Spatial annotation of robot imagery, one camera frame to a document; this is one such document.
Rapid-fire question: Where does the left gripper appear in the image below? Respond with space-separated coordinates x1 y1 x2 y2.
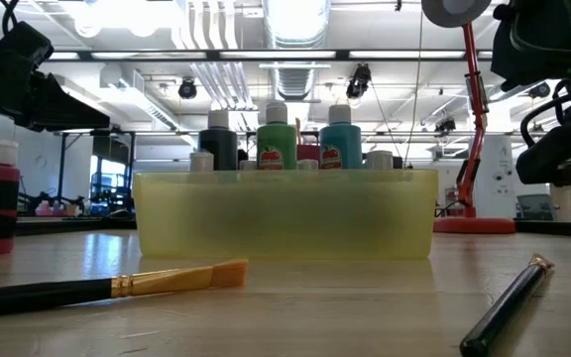
0 20 111 133

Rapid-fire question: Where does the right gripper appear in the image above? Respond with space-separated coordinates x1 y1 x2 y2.
514 123 571 197

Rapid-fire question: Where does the large black paint bottle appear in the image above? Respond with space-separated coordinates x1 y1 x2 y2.
197 109 240 172

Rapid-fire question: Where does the black-handled paintbrush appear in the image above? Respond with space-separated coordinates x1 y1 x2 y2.
459 253 556 357

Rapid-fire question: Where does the paintbrush gold ferrule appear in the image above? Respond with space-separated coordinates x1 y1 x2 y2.
0 258 250 320

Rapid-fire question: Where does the large green paint bottle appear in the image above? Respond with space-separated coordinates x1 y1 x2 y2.
256 100 298 172

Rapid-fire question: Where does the large teal paint bottle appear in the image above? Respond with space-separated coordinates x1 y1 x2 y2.
319 103 364 171

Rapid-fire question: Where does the grey background bin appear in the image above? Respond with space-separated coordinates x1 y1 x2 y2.
514 193 557 221

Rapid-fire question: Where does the black ceiling spotlight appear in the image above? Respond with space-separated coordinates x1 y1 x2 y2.
177 77 199 100
433 116 458 134
528 81 552 99
345 62 373 99

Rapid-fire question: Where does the white round pillar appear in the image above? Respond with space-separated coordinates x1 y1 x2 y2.
473 134 515 220

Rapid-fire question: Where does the red lamp stand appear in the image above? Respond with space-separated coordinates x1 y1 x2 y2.
420 0 517 236

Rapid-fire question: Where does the yellow translucent plastic bin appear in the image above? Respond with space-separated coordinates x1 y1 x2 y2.
133 168 439 261

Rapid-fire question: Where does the maroon plastic cup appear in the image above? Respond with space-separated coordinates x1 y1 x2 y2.
296 143 322 162

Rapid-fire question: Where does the silver round air duct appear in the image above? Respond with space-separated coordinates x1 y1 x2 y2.
262 0 332 100

